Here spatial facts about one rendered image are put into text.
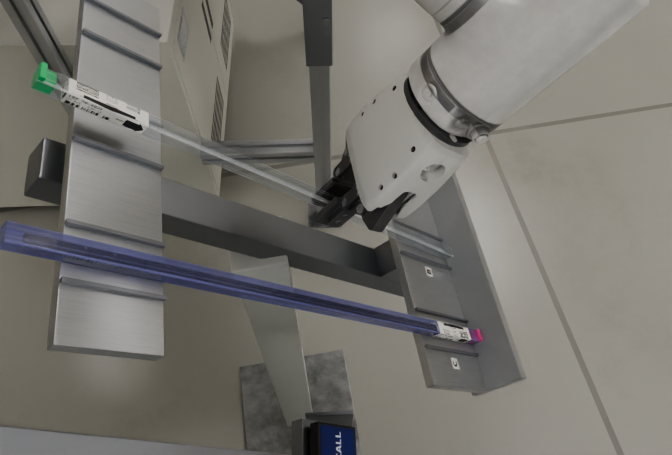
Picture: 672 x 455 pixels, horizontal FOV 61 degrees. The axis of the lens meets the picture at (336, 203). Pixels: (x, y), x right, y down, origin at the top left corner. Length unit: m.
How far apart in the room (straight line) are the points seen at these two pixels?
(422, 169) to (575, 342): 1.13
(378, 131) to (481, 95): 0.11
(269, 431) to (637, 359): 0.89
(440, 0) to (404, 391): 1.12
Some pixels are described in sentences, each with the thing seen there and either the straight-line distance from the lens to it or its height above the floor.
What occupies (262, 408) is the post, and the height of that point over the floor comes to 0.01.
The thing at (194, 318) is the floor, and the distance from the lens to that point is 1.50.
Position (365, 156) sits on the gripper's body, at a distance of 0.51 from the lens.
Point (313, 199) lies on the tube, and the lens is 0.55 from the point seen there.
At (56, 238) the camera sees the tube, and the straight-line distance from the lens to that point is 0.38.
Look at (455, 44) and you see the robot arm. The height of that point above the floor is 1.08.
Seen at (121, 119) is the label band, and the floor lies 1.05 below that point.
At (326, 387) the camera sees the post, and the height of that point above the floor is 0.01.
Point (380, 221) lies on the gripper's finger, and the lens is 0.51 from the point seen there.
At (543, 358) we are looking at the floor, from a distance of 1.51.
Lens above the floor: 1.37
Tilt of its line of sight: 58 degrees down
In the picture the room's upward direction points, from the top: straight up
